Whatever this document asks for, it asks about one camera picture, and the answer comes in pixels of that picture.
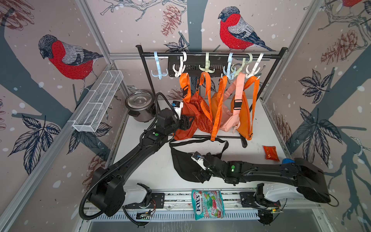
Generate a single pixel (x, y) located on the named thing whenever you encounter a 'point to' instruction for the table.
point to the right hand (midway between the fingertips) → (197, 164)
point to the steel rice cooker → (142, 101)
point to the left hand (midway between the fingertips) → (193, 114)
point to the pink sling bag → (231, 122)
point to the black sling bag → (184, 165)
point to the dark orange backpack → (201, 103)
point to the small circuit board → (143, 216)
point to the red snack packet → (270, 152)
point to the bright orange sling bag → (246, 115)
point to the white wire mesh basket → (97, 101)
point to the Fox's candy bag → (207, 204)
